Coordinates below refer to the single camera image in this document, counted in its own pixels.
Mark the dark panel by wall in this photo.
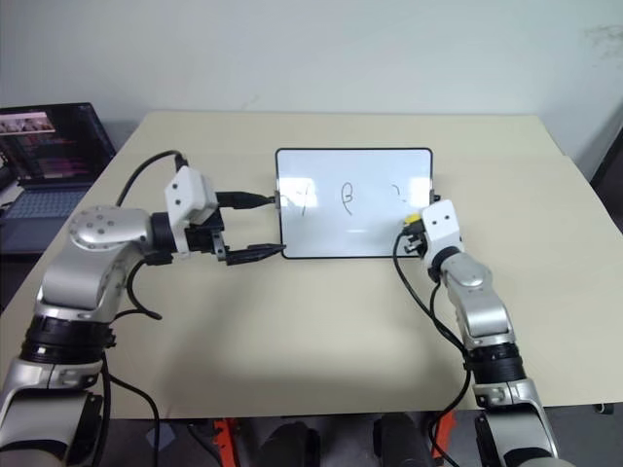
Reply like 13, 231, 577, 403
577, 87, 623, 197

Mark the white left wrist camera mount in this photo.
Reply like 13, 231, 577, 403
164, 165, 218, 255

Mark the dark rounded shape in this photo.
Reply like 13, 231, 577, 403
261, 421, 313, 467
373, 412, 435, 467

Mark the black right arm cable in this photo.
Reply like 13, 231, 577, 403
391, 231, 471, 467

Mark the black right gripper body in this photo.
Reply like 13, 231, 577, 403
401, 228, 428, 258

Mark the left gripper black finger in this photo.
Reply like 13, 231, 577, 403
224, 192, 277, 211
225, 244, 286, 267

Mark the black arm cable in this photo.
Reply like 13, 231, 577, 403
99, 150, 192, 467
391, 231, 471, 467

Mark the orange table frame leg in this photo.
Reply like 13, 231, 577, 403
431, 410, 458, 459
212, 416, 240, 467

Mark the open grey laptop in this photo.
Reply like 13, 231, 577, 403
0, 101, 118, 255

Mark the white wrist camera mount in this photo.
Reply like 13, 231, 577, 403
164, 165, 218, 255
419, 200, 463, 269

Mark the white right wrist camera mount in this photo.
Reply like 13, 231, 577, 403
419, 200, 463, 269

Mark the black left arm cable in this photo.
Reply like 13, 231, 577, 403
99, 150, 192, 467

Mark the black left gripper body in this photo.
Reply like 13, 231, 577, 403
187, 192, 230, 266

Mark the black-framed whiteboard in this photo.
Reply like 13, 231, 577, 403
274, 147, 435, 261

